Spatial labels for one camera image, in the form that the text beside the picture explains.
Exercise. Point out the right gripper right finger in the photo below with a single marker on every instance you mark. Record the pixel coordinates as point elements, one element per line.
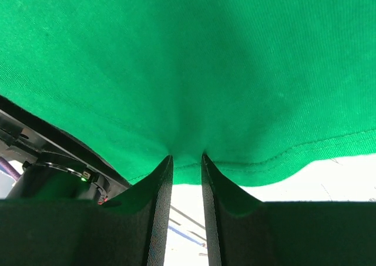
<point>243,230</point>

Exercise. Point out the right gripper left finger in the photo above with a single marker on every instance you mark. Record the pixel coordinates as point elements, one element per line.
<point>60,214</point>

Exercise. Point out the green t-shirt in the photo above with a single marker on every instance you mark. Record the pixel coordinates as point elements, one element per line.
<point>264,87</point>

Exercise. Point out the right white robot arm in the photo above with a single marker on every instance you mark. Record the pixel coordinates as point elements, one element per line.
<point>25,138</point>

